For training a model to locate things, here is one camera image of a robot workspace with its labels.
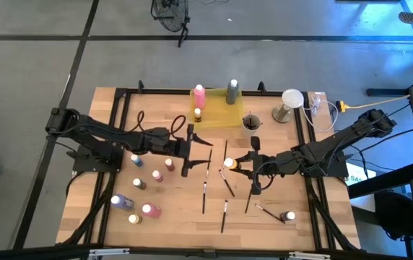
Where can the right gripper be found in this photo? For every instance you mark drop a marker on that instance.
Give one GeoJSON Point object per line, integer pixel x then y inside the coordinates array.
{"type": "Point", "coordinates": [256, 144]}

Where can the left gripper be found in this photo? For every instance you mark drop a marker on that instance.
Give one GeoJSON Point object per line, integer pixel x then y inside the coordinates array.
{"type": "Point", "coordinates": [190, 131]}

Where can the small yellow paint bottle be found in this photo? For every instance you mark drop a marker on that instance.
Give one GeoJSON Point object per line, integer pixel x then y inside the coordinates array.
{"type": "Point", "coordinates": [229, 162]}

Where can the small ochre paint bottle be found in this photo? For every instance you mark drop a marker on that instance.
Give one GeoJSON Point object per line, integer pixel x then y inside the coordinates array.
{"type": "Point", "coordinates": [197, 115]}

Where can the thin black liner paintbrush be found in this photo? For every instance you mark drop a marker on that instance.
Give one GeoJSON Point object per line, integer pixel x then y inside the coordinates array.
{"type": "Point", "coordinates": [257, 125]}

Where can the large pink paint bottle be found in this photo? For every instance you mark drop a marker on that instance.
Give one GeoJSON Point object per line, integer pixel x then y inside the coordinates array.
{"type": "Point", "coordinates": [199, 95]}

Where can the large grey paint bottle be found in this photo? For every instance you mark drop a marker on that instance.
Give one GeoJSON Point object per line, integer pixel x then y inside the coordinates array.
{"type": "Point", "coordinates": [232, 92]}

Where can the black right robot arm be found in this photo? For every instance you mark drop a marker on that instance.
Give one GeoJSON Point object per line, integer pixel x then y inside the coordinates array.
{"type": "Point", "coordinates": [336, 139]}

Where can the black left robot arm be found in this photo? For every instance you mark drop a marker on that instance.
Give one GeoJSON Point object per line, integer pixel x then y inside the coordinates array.
{"type": "Point", "coordinates": [94, 128]}

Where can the small red paint bottle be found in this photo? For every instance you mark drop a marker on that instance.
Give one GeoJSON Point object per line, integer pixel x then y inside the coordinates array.
{"type": "Point", "coordinates": [169, 164]}

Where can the small pink paint bottle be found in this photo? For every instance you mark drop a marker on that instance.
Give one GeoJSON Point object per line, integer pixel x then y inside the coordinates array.
{"type": "Point", "coordinates": [157, 176]}

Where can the small blue paint bottle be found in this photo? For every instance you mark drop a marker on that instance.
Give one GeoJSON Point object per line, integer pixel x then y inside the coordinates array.
{"type": "Point", "coordinates": [136, 160]}

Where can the small brown paint bottle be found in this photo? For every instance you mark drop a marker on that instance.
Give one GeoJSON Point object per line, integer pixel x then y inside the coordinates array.
{"type": "Point", "coordinates": [287, 216]}

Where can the large red paint bottle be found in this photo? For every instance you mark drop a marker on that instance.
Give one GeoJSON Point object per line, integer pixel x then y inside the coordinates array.
{"type": "Point", "coordinates": [151, 210]}

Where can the large blue paint bottle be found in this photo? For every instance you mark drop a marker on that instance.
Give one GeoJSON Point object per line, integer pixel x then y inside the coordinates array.
{"type": "Point", "coordinates": [121, 201]}

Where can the small tan paint bottle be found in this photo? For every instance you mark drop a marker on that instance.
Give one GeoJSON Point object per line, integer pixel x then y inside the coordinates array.
{"type": "Point", "coordinates": [134, 218]}

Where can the angled flat bristle paintbrush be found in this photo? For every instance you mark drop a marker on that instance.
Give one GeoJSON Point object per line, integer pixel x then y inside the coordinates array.
{"type": "Point", "coordinates": [227, 183]}

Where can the beige plastic cup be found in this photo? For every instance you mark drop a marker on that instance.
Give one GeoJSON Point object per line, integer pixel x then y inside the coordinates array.
{"type": "Point", "coordinates": [246, 131]}

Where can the yellow translucent plastic bin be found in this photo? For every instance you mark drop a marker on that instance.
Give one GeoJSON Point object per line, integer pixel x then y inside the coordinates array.
{"type": "Point", "coordinates": [217, 115]}

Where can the thin dark paintbrush silver ferrule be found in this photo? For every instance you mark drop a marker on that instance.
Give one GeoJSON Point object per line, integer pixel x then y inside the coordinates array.
{"type": "Point", "coordinates": [269, 213]}

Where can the white dome table lamp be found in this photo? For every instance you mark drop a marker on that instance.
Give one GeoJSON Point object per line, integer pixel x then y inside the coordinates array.
{"type": "Point", "coordinates": [293, 98]}

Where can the green white sign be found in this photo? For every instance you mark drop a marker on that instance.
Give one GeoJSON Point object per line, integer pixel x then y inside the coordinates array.
{"type": "Point", "coordinates": [358, 178]}

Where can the black metal beam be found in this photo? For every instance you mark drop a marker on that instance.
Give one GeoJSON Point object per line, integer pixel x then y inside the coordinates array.
{"type": "Point", "coordinates": [383, 180]}
{"type": "Point", "coordinates": [387, 92]}

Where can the black floor fan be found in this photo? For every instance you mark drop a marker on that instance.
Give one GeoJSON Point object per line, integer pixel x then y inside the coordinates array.
{"type": "Point", "coordinates": [172, 14]}

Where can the black office chair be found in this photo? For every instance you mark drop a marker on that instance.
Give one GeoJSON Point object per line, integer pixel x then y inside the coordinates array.
{"type": "Point", "coordinates": [394, 213]}

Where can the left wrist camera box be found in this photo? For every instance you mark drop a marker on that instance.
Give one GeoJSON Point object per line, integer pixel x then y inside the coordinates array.
{"type": "Point", "coordinates": [179, 148]}

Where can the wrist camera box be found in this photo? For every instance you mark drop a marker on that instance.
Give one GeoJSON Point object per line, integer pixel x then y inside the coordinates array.
{"type": "Point", "coordinates": [179, 148]}
{"type": "Point", "coordinates": [268, 162]}

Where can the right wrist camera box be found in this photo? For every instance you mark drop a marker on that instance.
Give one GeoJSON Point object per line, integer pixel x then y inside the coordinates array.
{"type": "Point", "coordinates": [268, 162]}

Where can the black table frame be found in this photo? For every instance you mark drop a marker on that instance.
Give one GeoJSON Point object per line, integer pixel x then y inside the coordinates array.
{"type": "Point", "coordinates": [156, 91]}

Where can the silver frame bracket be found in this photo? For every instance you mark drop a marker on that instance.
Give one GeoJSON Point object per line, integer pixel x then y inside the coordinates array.
{"type": "Point", "coordinates": [309, 255]}
{"type": "Point", "coordinates": [109, 252]}

